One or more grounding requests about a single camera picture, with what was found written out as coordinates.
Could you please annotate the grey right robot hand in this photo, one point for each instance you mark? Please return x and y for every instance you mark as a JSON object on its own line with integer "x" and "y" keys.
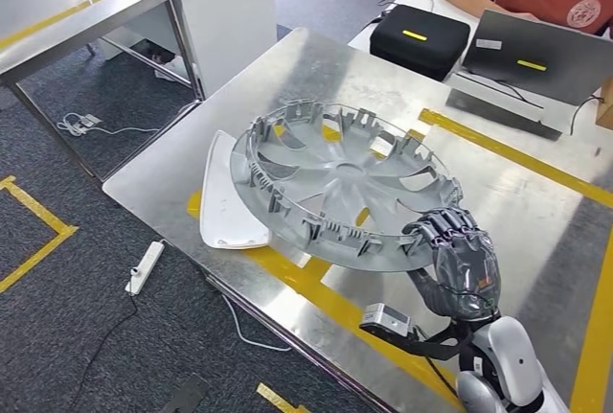
{"x": 469, "y": 277}

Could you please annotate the grey plastic wheel cover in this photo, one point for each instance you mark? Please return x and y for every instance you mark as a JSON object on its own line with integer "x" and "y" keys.
{"x": 344, "y": 175}

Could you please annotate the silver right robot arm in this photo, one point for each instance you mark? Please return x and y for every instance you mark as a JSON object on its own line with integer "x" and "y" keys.
{"x": 512, "y": 353}

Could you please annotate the white plastic cover part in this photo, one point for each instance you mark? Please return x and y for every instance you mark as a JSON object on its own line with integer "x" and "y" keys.
{"x": 225, "y": 207}

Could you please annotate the wide yellow tape outline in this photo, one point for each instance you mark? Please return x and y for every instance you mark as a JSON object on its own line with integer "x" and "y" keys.
{"x": 335, "y": 308}

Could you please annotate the black zip case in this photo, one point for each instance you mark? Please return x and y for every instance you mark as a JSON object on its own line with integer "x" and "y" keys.
{"x": 430, "y": 54}

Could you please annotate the grey laptop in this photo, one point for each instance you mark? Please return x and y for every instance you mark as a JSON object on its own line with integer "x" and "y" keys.
{"x": 574, "y": 80}

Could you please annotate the yellow floor tape strip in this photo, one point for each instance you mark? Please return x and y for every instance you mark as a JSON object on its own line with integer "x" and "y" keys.
{"x": 277, "y": 397}

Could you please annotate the white power strip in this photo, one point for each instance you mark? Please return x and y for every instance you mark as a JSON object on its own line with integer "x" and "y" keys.
{"x": 143, "y": 268}

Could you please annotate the yellow floor tape outline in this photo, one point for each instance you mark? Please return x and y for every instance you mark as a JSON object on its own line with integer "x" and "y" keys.
{"x": 62, "y": 227}

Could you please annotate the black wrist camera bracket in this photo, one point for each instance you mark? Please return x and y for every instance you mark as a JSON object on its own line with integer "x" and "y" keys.
{"x": 430, "y": 346}

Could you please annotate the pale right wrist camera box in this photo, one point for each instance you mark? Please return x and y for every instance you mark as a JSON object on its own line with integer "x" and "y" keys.
{"x": 385, "y": 320}

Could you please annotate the dark left wrist camera mount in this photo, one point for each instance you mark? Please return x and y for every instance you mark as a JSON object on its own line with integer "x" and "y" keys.
{"x": 187, "y": 394}

